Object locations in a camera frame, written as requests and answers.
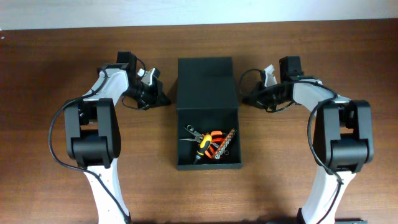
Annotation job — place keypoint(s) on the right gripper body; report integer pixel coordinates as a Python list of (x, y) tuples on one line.
[(270, 94)]

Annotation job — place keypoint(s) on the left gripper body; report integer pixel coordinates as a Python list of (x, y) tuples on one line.
[(142, 93)]

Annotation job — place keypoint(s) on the silver ratchet wrench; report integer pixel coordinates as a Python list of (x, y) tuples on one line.
[(190, 128)]

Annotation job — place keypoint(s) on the black box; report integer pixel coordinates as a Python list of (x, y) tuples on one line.
[(207, 101)]

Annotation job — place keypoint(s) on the orange socket bit rail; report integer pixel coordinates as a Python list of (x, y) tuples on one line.
[(229, 136)]

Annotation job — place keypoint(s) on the yellow black screwdriver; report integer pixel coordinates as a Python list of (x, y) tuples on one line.
[(204, 144)]

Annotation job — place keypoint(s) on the orange black needle-nose pliers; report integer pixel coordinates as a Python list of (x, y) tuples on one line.
[(196, 135)]

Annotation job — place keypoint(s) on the red handled cutting pliers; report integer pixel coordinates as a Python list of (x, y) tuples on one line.
[(217, 148)]

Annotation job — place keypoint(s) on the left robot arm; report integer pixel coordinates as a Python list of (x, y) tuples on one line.
[(92, 130)]

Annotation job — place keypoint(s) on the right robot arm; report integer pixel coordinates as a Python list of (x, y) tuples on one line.
[(339, 132)]

